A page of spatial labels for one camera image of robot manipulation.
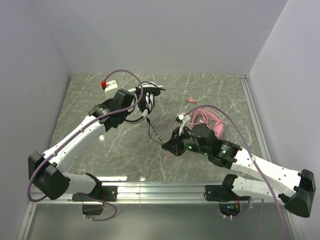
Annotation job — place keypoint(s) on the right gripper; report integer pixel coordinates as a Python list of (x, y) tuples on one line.
[(175, 141)]

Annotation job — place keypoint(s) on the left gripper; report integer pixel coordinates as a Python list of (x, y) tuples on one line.
[(144, 97)]

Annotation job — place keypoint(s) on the pink headphones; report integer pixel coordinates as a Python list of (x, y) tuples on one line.
[(217, 127)]

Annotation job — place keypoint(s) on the white black headphones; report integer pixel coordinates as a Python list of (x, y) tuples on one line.
[(147, 103)]

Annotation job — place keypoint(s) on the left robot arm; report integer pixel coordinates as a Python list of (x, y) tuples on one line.
[(48, 171)]

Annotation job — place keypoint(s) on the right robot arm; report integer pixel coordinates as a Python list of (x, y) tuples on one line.
[(295, 190)]

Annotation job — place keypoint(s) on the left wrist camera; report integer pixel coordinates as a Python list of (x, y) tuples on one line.
[(109, 88)]

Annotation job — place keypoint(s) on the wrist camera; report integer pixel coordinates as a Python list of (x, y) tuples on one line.
[(109, 88), (183, 120)]

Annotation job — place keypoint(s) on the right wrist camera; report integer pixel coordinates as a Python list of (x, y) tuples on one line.
[(183, 120)]

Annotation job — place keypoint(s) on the aluminium front rail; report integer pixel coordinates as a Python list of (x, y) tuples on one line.
[(170, 193)]

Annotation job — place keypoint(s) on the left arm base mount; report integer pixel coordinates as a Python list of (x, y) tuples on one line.
[(94, 203)]

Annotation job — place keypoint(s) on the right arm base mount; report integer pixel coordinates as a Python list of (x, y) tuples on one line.
[(230, 205)]

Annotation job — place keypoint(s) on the aluminium left side rail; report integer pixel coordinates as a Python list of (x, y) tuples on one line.
[(26, 221)]

